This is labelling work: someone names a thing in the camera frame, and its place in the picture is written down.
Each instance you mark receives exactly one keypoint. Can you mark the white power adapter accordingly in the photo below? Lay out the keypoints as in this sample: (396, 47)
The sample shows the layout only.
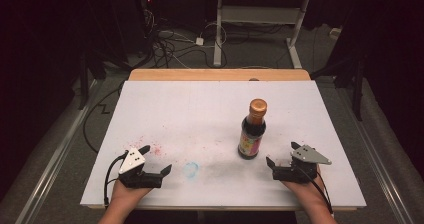
(199, 41)

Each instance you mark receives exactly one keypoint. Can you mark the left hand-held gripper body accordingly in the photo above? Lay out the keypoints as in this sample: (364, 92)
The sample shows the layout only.
(136, 179)

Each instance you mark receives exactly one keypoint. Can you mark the white metal desk frame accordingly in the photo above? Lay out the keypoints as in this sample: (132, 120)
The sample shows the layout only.
(218, 34)

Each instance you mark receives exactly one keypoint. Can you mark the dark sauce bottle copper cap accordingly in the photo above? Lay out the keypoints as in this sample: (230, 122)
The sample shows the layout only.
(252, 135)

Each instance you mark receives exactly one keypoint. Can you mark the person's left hand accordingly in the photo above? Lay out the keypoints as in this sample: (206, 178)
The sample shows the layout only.
(128, 195)

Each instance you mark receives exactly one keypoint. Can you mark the small white box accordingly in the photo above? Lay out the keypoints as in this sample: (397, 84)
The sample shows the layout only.
(335, 33)

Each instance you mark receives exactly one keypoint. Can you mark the wooden table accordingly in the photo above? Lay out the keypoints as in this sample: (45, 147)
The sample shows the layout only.
(216, 74)

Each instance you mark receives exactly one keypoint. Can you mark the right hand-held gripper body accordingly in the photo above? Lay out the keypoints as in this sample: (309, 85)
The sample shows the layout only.
(296, 174)

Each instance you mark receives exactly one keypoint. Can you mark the black stand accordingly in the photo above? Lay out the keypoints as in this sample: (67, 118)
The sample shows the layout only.
(83, 84)
(357, 90)

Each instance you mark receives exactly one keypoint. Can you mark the aluminium floor rail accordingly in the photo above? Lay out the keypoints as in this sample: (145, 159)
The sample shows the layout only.
(376, 160)
(56, 154)

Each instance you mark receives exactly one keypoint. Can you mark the white table cover board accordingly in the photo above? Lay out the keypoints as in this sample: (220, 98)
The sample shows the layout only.
(200, 117)

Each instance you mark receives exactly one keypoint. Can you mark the person's right hand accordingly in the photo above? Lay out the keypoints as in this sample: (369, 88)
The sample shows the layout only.
(305, 190)

